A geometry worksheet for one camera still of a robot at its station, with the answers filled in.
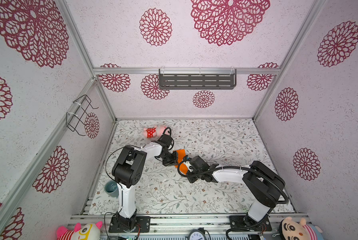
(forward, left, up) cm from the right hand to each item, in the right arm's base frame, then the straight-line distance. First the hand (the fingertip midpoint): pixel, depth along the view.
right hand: (186, 172), depth 91 cm
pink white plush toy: (-33, +43, +8) cm, 55 cm away
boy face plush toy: (-28, -46, +6) cm, 55 cm away
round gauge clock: (-32, -5, +2) cm, 32 cm away
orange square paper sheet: (+1, +2, +3) cm, 4 cm away
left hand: (+5, +6, -1) cm, 8 cm away
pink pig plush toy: (+26, +23, +7) cm, 36 cm away
